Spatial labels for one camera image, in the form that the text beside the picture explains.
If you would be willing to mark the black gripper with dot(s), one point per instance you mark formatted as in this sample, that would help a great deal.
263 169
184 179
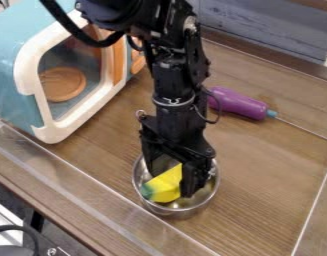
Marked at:
172 138

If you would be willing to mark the yellow toy banana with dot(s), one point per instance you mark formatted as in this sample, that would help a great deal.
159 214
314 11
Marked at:
161 188

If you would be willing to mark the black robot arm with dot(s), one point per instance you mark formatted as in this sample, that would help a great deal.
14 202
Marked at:
165 25

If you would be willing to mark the silver metal pot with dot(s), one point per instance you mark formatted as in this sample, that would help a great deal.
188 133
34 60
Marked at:
183 207

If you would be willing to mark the purple toy eggplant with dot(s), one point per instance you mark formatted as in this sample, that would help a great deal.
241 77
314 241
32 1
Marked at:
229 101

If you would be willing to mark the clear acrylic barrier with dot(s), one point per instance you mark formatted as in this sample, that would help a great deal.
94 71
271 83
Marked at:
105 221

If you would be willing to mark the blue toy microwave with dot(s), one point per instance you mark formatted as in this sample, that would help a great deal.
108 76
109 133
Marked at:
56 81

